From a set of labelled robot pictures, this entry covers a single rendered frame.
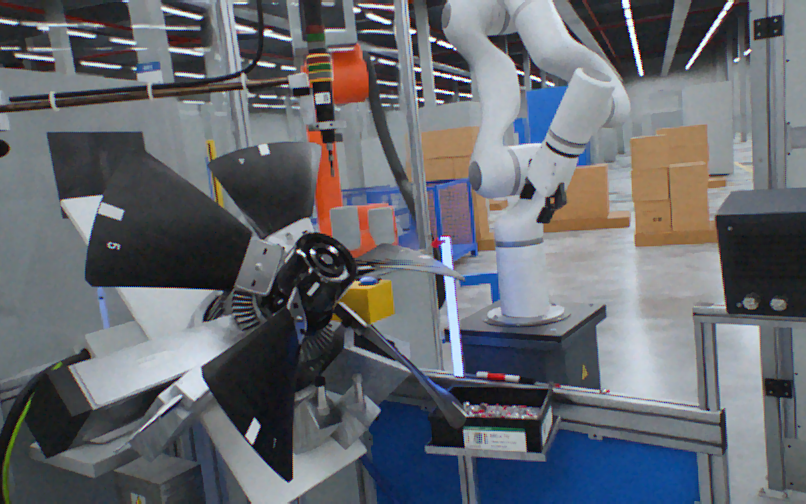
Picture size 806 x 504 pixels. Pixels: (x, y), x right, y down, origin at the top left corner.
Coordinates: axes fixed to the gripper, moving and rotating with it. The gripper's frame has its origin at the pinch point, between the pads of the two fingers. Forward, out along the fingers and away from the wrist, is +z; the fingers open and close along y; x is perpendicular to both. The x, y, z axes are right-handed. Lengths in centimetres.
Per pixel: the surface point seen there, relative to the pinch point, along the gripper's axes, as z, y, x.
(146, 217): -5, 20, -82
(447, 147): 318, -620, 309
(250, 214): 4, 5, -63
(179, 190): -8, 16, -77
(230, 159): 1, -9, -66
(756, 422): 127, -33, 189
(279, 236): 3, 12, -59
